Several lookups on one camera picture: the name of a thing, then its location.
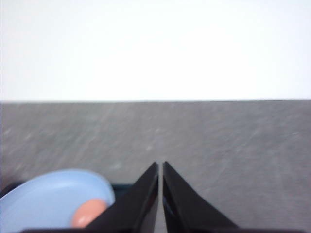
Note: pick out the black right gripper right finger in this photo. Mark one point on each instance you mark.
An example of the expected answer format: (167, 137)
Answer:
(185, 211)

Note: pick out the brown egg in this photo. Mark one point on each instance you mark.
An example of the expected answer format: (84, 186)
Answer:
(88, 212)

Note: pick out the light blue plate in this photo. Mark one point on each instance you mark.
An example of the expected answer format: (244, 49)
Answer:
(50, 199)

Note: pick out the dark green plastic tray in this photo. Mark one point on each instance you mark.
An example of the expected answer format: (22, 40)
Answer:
(124, 191)

